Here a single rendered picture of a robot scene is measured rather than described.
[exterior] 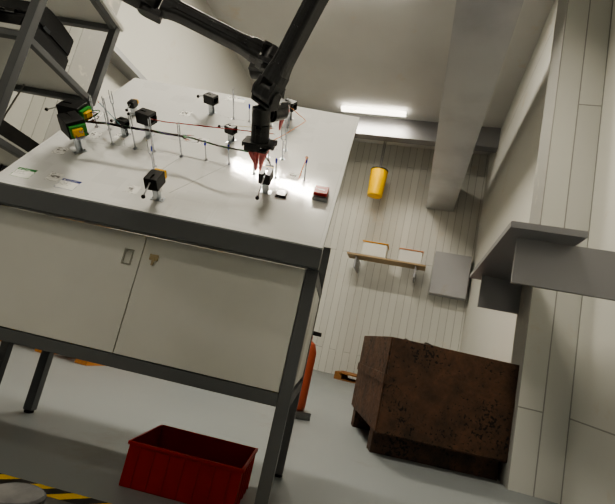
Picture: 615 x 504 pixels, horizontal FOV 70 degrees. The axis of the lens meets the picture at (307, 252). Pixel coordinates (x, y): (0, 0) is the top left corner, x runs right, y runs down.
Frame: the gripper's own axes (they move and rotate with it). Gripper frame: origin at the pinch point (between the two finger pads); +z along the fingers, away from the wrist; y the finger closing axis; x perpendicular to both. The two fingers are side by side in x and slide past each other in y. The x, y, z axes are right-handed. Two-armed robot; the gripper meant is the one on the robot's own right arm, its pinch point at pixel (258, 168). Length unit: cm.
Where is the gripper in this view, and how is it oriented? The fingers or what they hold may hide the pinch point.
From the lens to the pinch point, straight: 147.3
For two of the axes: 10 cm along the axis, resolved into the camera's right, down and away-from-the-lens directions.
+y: -9.8, -1.9, 0.9
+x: -1.7, 5.2, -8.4
